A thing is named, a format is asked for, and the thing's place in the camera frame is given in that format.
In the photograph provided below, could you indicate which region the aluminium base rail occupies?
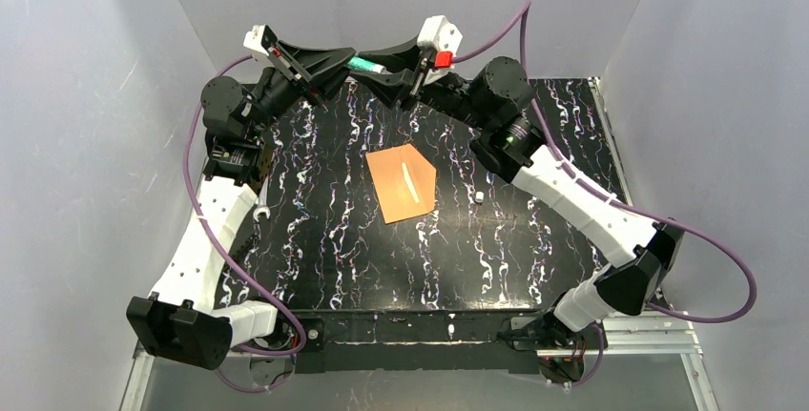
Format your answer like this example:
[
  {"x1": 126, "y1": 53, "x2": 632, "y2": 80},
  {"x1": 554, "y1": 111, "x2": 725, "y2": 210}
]
[{"x1": 133, "y1": 310, "x2": 704, "y2": 360}]

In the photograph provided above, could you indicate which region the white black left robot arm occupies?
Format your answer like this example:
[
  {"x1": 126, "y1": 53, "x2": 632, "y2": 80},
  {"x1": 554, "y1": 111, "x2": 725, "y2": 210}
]
[{"x1": 126, "y1": 41, "x2": 355, "y2": 370}]

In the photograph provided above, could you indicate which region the green white glue stick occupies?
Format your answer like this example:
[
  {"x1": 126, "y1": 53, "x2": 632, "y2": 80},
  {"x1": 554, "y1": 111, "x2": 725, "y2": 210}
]
[{"x1": 347, "y1": 56, "x2": 388, "y2": 74}]

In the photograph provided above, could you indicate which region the tan lined letter paper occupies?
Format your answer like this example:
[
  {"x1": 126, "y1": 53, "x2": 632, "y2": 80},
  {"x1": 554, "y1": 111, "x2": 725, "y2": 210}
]
[{"x1": 401, "y1": 161, "x2": 420, "y2": 205}]

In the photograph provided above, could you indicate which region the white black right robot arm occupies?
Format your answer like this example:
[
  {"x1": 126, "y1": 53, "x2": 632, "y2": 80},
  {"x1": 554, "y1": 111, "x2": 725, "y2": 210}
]
[{"x1": 352, "y1": 43, "x2": 683, "y2": 335}]

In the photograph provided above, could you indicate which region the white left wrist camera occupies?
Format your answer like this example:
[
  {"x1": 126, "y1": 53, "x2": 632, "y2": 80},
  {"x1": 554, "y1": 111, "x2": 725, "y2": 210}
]
[{"x1": 243, "y1": 25, "x2": 278, "y2": 66}]

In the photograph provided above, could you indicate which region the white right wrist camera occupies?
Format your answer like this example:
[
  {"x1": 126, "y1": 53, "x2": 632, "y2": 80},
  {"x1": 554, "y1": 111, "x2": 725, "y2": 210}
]
[{"x1": 416, "y1": 15, "x2": 463, "y2": 86}]

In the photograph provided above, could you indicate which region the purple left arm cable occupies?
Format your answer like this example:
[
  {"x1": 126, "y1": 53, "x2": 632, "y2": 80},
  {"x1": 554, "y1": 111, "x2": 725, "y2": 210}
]
[{"x1": 182, "y1": 53, "x2": 309, "y2": 395}]

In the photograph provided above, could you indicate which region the brown paper envelope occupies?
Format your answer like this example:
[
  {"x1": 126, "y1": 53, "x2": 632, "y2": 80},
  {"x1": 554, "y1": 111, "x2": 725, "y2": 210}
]
[{"x1": 365, "y1": 144, "x2": 437, "y2": 224}]

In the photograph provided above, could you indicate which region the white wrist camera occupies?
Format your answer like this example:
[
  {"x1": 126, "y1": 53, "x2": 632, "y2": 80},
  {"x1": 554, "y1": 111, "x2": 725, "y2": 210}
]
[
  {"x1": 416, "y1": 15, "x2": 463, "y2": 86},
  {"x1": 243, "y1": 25, "x2": 278, "y2": 66}
]

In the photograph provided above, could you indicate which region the silver open-end wrench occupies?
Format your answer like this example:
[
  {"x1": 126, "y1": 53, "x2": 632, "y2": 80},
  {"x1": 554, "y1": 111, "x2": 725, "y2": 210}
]
[{"x1": 252, "y1": 176, "x2": 270, "y2": 222}]

